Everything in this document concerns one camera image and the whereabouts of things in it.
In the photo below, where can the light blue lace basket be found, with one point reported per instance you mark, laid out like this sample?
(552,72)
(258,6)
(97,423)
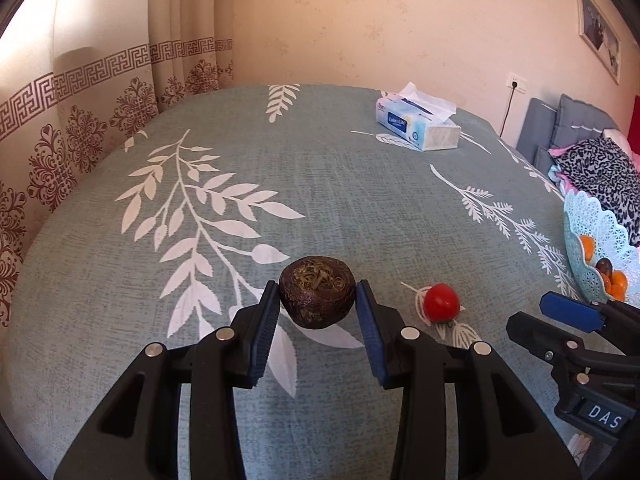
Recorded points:
(582,220)

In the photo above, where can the dark brown round fruit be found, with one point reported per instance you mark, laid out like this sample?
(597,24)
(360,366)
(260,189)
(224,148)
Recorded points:
(604,266)
(317,292)

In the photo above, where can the leopard print cloth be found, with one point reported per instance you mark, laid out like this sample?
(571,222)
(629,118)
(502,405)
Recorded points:
(597,175)

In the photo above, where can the patterned beige curtain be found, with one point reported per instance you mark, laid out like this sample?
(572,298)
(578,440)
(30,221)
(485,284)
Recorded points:
(85,85)

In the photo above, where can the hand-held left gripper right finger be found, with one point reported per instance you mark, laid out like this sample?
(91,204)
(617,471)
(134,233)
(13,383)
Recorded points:
(369,330)

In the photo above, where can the framed wall picture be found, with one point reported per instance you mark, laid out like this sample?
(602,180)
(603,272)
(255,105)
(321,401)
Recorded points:
(597,30)

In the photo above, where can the red tomato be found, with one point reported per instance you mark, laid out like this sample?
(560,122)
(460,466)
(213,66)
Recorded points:
(442,302)

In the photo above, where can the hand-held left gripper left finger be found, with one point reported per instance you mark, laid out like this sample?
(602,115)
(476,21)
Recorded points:
(263,330)

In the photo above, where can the red pillow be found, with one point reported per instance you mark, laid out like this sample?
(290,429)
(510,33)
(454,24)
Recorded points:
(635,132)

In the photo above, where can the green leaf-print bedsheet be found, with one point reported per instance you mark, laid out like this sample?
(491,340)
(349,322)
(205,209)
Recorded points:
(325,200)

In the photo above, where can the blue white tissue box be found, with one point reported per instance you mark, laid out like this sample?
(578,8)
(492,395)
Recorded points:
(417,122)

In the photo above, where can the white wall socket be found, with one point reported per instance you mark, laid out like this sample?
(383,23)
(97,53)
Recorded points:
(517,82)

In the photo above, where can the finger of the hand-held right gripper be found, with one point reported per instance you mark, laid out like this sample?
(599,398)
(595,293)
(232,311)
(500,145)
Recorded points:
(537,332)
(570,306)

